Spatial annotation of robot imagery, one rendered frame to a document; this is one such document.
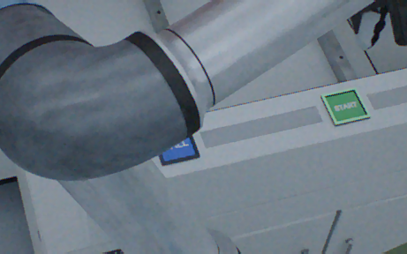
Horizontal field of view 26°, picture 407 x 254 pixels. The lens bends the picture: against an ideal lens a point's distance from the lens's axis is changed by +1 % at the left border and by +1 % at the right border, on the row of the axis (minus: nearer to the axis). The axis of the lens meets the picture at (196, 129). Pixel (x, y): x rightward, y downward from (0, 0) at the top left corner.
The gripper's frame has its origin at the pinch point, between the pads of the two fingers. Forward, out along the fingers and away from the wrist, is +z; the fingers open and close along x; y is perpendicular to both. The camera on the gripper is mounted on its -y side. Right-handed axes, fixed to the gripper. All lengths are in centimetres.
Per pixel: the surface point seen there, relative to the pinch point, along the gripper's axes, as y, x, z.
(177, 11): 37.5, 13.8, 28.6
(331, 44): 20.9, -8.5, 25.6
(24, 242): 44, 48, 111
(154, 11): 35.8, 18.6, 25.6
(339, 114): -0.4, 1.4, 14.2
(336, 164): -4.0, 1.7, 22.1
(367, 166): -4.0, -4.0, 24.8
